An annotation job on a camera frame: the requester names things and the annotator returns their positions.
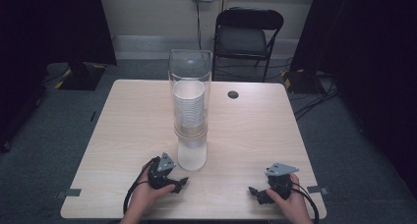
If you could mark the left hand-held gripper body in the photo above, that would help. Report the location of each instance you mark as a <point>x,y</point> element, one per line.
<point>160,176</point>

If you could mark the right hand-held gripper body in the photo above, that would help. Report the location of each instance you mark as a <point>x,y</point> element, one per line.
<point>281,183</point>

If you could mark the person's left hand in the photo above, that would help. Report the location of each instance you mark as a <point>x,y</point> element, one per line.
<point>144,196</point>

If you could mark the person's right hand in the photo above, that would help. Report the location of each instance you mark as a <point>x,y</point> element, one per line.
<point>293,206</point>

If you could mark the grey tape strip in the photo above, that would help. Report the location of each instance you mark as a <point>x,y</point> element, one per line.
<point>69,193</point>
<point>317,190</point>

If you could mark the stack of white paper cups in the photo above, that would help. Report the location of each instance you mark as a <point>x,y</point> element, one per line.
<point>189,102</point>

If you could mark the small dark floor pen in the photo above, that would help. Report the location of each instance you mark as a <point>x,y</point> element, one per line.
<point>93,116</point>

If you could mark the black stand base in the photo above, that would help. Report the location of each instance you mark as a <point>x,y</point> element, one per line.
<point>82,76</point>
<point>301,81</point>

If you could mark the clear plastic cup dispenser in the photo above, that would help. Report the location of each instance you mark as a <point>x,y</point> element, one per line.
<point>190,63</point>

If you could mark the black folding chair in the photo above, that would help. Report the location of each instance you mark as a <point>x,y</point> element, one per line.
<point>242,37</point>

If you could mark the dark curtain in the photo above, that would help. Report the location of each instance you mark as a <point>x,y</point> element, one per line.
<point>49,27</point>
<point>370,53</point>

